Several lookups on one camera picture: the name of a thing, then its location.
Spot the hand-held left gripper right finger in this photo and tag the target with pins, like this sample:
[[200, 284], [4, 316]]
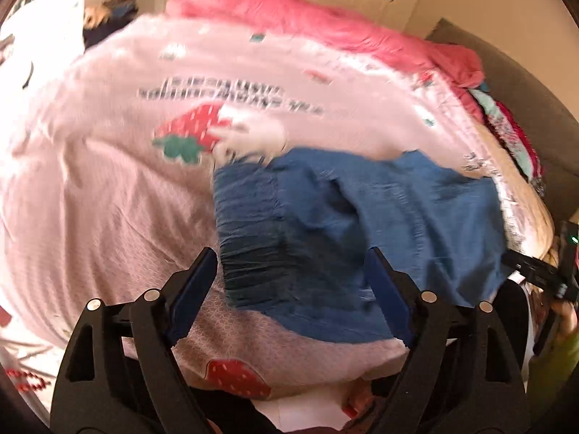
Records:
[[386, 289]]

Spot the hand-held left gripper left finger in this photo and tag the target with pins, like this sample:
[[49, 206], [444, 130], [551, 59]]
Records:
[[194, 289]]

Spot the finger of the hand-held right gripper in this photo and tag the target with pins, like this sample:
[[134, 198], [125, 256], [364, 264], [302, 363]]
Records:
[[533, 271]]

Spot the blue denim pants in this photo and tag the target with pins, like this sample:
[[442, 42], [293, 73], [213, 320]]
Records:
[[316, 217]]

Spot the person's right forearm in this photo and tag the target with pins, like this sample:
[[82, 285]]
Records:
[[552, 375]]

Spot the person's right hand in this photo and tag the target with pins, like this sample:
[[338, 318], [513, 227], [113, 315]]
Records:
[[567, 318]]

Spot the pink strawberry printed bedsheet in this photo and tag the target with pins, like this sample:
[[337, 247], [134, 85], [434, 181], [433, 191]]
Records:
[[113, 190]]

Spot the pile of colourful clothes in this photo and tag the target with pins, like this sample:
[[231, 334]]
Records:
[[511, 135]]

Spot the grey headboard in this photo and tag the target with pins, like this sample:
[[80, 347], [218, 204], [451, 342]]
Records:
[[520, 99]]

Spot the white cloth with red print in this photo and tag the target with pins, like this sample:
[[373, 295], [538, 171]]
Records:
[[27, 352]]

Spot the pink fluffy duvet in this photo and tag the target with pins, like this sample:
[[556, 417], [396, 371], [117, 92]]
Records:
[[316, 22]]

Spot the tan fuzzy cloth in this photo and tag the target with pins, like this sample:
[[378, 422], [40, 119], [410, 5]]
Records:
[[96, 18]]

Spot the dark folded clothes pile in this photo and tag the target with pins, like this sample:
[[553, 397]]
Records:
[[120, 2]]

